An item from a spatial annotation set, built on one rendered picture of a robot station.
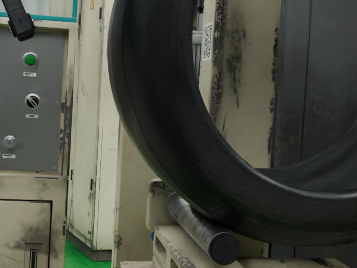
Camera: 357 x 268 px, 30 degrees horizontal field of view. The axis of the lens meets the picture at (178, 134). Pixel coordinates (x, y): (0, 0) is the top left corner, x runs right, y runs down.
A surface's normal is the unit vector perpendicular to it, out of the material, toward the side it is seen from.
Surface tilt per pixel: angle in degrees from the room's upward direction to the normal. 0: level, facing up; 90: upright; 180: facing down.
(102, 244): 90
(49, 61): 90
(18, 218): 90
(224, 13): 90
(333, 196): 101
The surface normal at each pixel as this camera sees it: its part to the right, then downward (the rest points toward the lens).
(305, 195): 0.14, 0.24
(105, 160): 0.40, 0.07
